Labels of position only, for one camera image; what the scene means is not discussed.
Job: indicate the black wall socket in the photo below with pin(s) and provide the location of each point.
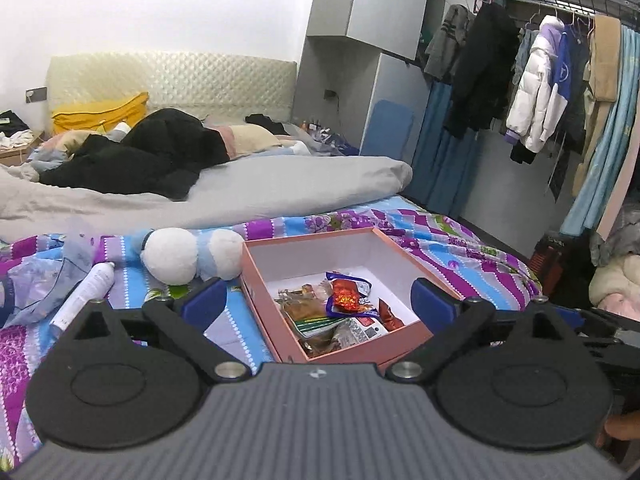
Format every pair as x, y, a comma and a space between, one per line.
330, 94

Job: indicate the white plush toy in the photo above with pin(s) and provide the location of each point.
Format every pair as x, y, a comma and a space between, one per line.
170, 255

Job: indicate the black garment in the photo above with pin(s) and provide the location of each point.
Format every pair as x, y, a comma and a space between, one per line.
265, 122

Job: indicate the red black basket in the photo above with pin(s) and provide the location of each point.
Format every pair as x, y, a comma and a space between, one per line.
547, 262

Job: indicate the blue curtain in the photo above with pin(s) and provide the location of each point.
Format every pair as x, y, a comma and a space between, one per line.
445, 160

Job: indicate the green-edged snack packet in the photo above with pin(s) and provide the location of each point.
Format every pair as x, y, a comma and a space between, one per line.
317, 327

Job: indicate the white spray bottle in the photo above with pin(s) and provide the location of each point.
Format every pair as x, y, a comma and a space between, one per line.
82, 297

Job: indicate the light blue hanging cloth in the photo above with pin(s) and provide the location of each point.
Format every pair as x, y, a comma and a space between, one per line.
610, 175

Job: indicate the cream pillow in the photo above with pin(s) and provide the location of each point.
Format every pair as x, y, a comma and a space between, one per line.
255, 139

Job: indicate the yellow pillow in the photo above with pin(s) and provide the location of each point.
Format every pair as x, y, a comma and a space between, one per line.
100, 112

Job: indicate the grey striped hanging jacket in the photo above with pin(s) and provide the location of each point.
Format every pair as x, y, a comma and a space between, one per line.
447, 40

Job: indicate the wooden nightstand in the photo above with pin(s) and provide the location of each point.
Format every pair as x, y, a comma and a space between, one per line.
17, 156

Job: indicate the floral bedsheet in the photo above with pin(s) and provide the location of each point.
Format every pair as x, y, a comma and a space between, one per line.
450, 250

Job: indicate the black jacket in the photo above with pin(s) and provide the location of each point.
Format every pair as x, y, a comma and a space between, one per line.
150, 150

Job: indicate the blue hanging garment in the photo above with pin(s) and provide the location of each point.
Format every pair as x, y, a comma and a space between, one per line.
572, 65

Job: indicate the small red snack packet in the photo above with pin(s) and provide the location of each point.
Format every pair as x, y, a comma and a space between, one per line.
390, 316

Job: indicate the black hanging coat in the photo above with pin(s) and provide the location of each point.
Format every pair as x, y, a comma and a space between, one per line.
482, 70

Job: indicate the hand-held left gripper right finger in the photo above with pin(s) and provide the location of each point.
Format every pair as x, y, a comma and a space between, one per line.
432, 305

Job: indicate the pink pillow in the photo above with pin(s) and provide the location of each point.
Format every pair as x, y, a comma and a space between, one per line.
227, 142

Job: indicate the clear plastic bag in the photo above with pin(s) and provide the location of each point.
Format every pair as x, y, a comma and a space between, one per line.
40, 280

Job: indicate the grey blanket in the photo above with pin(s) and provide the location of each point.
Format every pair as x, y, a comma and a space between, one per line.
275, 190

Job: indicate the cream fluffy cloth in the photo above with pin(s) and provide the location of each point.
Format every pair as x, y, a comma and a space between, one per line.
617, 285

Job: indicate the beige hanging coat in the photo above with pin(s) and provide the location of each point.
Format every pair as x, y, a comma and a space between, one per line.
602, 80

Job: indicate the person's right hand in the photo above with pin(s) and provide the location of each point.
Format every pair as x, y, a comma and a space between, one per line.
625, 424

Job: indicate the cream quilted headboard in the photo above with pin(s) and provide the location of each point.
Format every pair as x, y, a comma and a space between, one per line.
200, 80

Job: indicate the blue padded board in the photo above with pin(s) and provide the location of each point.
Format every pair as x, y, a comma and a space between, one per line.
385, 132

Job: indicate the blue snack packet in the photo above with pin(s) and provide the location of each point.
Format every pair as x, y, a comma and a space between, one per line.
347, 295

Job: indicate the grey wall socket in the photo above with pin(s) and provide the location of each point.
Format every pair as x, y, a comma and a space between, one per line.
36, 94

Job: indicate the white clothes pile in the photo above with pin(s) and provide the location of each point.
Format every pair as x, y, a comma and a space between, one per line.
15, 138

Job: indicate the clear brown snack packet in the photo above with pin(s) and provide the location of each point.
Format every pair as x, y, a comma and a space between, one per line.
325, 345

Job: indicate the pink hanging cloth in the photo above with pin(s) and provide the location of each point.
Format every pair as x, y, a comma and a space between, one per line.
622, 195

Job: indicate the group of small bottles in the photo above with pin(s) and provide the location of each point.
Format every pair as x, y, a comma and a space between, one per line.
312, 126

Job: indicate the silver snack packet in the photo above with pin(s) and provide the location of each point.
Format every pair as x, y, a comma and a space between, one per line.
365, 331

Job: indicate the black clothes pile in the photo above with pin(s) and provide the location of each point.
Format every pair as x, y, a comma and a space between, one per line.
12, 121

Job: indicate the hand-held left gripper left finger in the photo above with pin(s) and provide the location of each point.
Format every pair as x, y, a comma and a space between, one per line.
207, 302

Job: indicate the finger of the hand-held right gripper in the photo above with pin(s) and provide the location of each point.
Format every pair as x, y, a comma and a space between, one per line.
615, 337

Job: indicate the pink cardboard box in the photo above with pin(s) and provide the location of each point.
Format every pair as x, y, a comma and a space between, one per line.
310, 255

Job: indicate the grey wall cabinet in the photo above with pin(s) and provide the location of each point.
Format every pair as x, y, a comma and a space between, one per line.
370, 0

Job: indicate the white purple puffer jacket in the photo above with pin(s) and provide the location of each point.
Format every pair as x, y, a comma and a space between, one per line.
535, 90

